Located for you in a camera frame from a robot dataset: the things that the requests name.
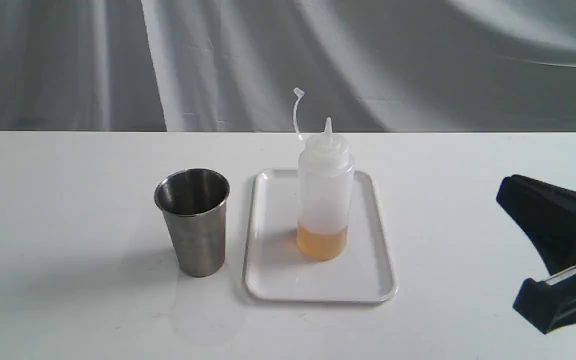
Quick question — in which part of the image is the clear squeeze bottle with oil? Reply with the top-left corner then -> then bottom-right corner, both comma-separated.
292,87 -> 355,262

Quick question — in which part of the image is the stainless steel cup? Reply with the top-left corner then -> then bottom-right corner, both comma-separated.
153,168 -> 230,278

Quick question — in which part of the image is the grey fabric backdrop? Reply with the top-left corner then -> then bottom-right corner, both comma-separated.
0,0 -> 576,132

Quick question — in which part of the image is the white plastic tray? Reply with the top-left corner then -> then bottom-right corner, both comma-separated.
242,168 -> 398,305

